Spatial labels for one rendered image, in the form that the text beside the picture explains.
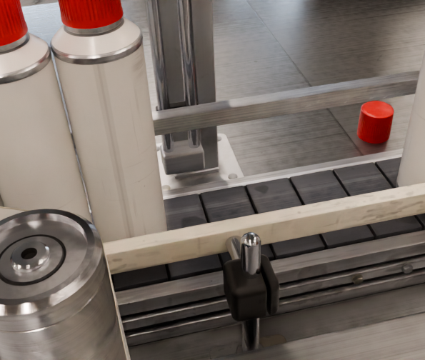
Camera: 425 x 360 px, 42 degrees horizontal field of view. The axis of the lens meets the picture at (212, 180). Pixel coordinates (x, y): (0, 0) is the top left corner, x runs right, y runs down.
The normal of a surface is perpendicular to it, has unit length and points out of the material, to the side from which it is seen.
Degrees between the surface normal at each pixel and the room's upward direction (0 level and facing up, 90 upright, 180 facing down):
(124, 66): 90
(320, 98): 90
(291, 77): 0
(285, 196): 0
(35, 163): 90
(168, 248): 90
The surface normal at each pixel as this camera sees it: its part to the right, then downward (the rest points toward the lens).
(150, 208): 0.72, 0.41
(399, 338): -0.04, -0.78
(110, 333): 0.93, 0.19
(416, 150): -0.85, 0.36
